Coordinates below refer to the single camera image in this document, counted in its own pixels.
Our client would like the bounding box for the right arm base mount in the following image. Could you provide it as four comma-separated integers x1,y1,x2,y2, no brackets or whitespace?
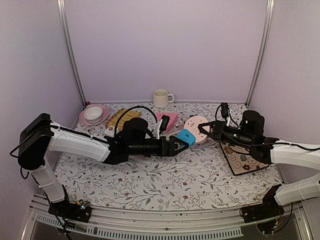
239,198,285,223

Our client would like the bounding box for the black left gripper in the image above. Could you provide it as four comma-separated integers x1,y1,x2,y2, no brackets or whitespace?
128,135,190,158

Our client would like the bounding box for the white power strip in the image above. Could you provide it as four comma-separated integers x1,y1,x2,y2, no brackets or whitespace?
104,125,115,137

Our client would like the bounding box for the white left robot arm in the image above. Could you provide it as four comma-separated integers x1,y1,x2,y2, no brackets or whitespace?
9,113,189,217

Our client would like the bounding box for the cyan square plug adapter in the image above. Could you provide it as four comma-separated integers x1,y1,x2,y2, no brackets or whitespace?
176,129,196,148

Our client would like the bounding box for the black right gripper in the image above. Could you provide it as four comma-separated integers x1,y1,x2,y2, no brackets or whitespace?
198,120,255,150

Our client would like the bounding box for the cream ceramic mug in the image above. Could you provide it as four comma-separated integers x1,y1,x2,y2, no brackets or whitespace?
153,89,175,108

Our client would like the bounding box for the pink triangular power socket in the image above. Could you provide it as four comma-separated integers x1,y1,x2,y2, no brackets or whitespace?
155,112,178,134

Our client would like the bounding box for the pink plate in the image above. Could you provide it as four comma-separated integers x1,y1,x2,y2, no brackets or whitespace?
79,104,110,126

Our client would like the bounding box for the white bowl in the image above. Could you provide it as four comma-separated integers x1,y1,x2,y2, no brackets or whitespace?
83,106,103,122

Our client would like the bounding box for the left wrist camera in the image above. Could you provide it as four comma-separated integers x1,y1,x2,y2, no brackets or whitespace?
153,115,170,140

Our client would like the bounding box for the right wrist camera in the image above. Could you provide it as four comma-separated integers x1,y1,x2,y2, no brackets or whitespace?
220,102,231,127

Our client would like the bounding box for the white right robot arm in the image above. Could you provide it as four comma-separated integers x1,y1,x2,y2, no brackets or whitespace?
198,110,320,218

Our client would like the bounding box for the floral square plate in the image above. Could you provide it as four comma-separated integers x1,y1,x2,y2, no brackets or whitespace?
219,143,269,176

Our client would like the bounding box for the round pink power socket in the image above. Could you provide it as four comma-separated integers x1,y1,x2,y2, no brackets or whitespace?
183,115,208,144

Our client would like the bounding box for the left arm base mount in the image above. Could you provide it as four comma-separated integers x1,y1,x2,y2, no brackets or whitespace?
48,200,92,223

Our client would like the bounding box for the woven bamboo tray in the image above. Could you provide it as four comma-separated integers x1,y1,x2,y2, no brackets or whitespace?
105,108,141,131

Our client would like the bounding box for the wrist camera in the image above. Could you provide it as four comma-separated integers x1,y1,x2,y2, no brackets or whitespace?
220,102,231,127
153,115,170,140

